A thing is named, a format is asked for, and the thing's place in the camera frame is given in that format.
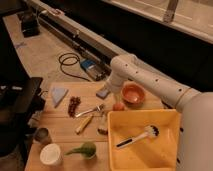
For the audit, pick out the metal fork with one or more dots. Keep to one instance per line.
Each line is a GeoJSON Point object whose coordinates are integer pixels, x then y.
{"type": "Point", "coordinates": [96, 109]}

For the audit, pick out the long metal rail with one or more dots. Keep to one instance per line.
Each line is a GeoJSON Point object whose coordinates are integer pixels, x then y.
{"type": "Point", "coordinates": [99, 43]}

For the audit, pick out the white round cup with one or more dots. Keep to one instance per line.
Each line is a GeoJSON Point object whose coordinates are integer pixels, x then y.
{"type": "Point", "coordinates": [51, 155]}

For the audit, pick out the white dish brush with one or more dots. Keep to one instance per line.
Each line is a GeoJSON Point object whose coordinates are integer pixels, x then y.
{"type": "Point", "coordinates": [150, 131]}

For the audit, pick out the blue grey electronic box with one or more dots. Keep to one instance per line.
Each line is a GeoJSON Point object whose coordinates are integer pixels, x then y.
{"type": "Point", "coordinates": [93, 70]}

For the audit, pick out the metal cup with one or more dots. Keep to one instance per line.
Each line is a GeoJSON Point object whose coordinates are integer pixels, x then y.
{"type": "Point", "coordinates": [42, 136]}

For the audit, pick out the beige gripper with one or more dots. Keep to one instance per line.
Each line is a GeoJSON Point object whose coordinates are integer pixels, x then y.
{"type": "Point", "coordinates": [115, 89]}

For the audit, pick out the brown white eraser block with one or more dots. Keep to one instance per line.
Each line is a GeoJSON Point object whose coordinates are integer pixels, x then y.
{"type": "Point", "coordinates": [103, 128]}

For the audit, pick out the light blue folded cloth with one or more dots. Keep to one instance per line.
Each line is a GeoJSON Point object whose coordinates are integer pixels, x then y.
{"type": "Point", "coordinates": [57, 95]}

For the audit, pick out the yellow plastic bin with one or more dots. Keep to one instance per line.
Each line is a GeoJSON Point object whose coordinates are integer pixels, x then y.
{"type": "Point", "coordinates": [146, 154]}

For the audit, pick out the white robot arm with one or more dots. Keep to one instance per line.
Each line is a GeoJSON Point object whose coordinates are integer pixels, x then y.
{"type": "Point", "coordinates": [195, 147]}

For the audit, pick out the black chair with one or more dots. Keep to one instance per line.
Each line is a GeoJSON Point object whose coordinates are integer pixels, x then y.
{"type": "Point", "coordinates": [19, 95]}

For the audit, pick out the yellow banana toy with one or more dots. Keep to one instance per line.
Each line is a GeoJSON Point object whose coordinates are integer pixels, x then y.
{"type": "Point", "coordinates": [83, 124]}

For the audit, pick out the orange bowl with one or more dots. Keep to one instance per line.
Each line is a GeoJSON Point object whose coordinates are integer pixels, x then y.
{"type": "Point", "coordinates": [133, 94]}

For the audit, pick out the black box device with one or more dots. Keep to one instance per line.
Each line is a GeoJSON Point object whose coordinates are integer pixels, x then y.
{"type": "Point", "coordinates": [29, 24]}

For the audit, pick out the small orange fruit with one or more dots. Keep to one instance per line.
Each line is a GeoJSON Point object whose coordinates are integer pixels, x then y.
{"type": "Point", "coordinates": [118, 106]}

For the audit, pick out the blue sponge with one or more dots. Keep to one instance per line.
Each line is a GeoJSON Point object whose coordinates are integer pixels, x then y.
{"type": "Point", "coordinates": [102, 93]}

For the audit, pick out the dark red grape bunch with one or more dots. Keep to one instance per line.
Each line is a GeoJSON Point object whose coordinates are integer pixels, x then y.
{"type": "Point", "coordinates": [73, 104]}

